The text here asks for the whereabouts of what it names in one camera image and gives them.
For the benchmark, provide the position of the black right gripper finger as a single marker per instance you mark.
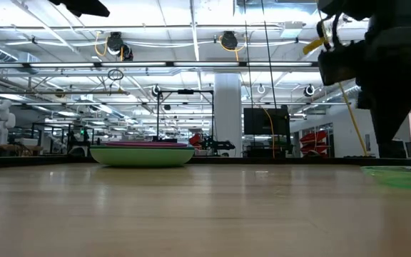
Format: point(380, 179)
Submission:
point(391, 107)

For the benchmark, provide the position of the purple plastic plate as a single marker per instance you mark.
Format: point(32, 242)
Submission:
point(145, 145)

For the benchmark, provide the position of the black background robot arm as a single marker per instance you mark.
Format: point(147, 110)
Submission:
point(221, 145)

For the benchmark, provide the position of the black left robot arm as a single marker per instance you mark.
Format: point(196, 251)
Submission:
point(84, 6)

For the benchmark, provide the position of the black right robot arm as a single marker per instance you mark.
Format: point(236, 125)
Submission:
point(369, 7)

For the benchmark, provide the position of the green transparent cup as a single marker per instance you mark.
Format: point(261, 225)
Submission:
point(405, 178)

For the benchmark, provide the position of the yellow tag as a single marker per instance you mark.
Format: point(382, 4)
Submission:
point(312, 45)

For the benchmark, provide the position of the red storage bins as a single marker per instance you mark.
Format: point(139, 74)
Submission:
point(314, 139)

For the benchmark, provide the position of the black monitor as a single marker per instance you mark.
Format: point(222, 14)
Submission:
point(266, 121)

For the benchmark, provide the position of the light green plastic plate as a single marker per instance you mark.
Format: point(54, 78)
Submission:
point(141, 157)

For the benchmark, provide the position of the black background rig frame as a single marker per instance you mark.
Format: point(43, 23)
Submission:
point(186, 91)

